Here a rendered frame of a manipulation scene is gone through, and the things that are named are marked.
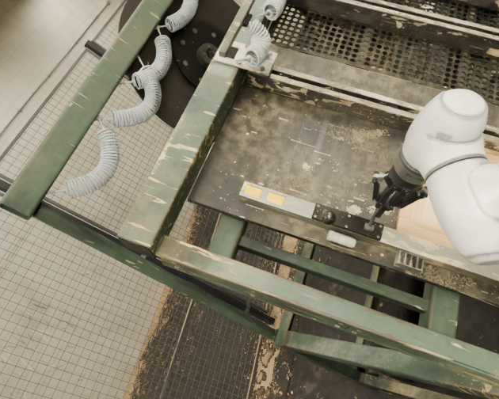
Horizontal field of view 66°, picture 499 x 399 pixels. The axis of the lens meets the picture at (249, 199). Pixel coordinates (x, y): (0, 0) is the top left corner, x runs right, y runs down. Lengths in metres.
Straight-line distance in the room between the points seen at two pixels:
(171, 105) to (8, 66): 4.97
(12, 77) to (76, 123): 4.97
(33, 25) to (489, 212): 6.82
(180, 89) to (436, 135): 1.26
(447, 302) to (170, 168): 0.87
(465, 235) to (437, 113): 0.20
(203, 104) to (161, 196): 0.33
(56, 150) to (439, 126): 1.17
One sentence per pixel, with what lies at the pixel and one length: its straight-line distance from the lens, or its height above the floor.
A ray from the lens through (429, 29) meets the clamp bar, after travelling 1.68.
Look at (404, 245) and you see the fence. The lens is 1.15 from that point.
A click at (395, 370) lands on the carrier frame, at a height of 0.79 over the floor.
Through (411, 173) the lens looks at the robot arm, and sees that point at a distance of 0.82.
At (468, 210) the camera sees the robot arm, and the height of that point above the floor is 1.61.
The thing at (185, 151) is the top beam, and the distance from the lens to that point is 1.14.
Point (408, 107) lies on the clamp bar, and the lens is 1.36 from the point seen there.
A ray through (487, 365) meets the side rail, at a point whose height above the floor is 1.09.
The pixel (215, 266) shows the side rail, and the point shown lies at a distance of 1.04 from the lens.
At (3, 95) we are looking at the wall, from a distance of 6.27.
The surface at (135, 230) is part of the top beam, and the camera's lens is 1.06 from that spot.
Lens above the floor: 2.12
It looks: 25 degrees down
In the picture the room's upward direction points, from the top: 56 degrees counter-clockwise
